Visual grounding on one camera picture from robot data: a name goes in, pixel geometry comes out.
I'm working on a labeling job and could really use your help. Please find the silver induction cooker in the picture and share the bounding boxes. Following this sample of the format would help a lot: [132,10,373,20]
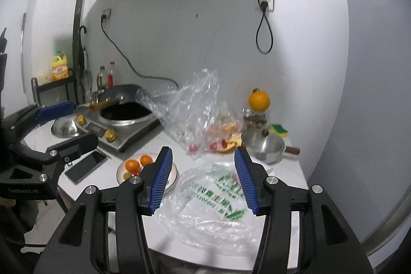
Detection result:
[74,102,160,153]

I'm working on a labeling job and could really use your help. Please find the white wall socket right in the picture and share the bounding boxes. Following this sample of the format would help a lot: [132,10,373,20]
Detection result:
[257,0,275,13]

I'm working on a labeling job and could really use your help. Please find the oil bottle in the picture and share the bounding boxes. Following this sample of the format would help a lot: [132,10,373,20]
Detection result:
[96,65,107,92]

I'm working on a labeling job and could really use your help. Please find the yellow detergent bottle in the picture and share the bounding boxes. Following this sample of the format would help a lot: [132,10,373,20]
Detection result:
[51,51,70,81]

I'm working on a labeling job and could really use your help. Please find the white wall socket left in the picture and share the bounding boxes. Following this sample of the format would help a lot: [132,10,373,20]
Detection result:
[101,8,111,21]

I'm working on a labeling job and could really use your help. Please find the white wall socket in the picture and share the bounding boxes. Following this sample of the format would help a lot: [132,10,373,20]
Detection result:
[257,0,275,13]
[101,8,111,21]

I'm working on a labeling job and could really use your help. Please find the small steel saucepan with lid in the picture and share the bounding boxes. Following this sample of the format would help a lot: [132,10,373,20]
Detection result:
[241,129,300,164]

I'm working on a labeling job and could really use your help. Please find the red label bottle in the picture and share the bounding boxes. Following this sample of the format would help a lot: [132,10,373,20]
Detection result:
[107,61,119,88]

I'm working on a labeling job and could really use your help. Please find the large orange on box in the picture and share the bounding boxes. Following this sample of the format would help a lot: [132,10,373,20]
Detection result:
[248,88,270,113]

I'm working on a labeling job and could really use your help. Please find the black smartphone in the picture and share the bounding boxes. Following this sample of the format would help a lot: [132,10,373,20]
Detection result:
[65,150,109,184]

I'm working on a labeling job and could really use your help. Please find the white round plate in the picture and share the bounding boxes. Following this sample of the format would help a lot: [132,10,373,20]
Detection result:
[116,152,178,193]

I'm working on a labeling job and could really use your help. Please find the yellow green sponge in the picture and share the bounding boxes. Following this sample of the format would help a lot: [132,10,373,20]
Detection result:
[269,124,288,138]

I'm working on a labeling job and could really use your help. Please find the clear box of chestnuts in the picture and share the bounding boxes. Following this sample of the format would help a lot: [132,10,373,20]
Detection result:
[242,108,269,129]

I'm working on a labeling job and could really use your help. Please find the black umbrella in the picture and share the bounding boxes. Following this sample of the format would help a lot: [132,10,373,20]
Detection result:
[72,0,94,105]

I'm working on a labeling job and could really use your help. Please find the clear crumpled plastic bag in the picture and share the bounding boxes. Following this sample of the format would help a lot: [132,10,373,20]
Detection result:
[134,69,245,158]

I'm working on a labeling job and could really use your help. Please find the grey door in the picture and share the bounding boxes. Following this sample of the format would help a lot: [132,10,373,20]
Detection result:
[309,0,410,255]

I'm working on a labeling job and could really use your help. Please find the orange peel pieces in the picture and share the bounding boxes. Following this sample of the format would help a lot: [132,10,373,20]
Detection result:
[206,121,243,154]

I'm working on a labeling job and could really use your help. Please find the black wire rack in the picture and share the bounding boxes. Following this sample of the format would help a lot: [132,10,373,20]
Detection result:
[31,68,79,106]

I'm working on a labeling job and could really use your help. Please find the black cooker power cable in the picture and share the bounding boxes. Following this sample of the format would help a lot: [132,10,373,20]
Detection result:
[100,15,180,88]

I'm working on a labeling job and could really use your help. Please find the black wok wooden handle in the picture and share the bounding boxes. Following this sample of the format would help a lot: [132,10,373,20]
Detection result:
[89,84,141,111]

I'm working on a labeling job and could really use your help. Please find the mandarin orange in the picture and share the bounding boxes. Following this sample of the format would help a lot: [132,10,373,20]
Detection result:
[125,159,141,175]
[139,154,153,167]

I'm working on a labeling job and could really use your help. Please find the printed flat plastic bag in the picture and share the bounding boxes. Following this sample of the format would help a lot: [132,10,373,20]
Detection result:
[155,162,263,256]

